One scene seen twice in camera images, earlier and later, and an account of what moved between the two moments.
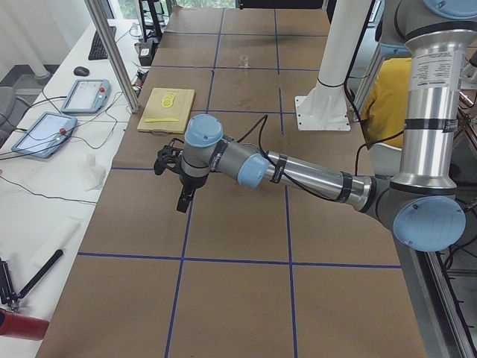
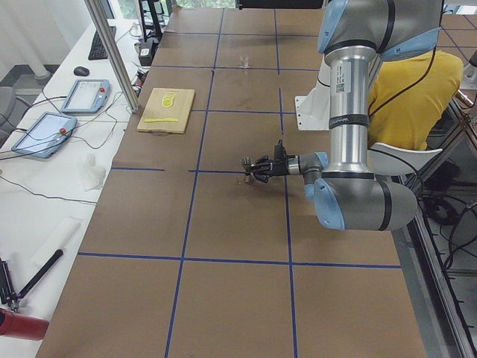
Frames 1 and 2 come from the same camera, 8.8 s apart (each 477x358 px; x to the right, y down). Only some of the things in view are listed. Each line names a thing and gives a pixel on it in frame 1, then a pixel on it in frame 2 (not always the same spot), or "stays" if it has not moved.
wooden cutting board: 180,110 stays
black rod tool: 57,255 stays
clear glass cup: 244,60 stays
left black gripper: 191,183 → 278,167
